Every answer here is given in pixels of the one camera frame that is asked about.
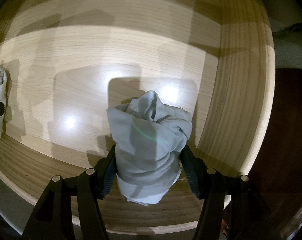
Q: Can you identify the pale blue-grey underwear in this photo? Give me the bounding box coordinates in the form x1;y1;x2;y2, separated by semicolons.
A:
107;90;193;206

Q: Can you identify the light wooden drawer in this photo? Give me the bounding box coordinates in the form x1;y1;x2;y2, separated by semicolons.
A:
0;0;276;235

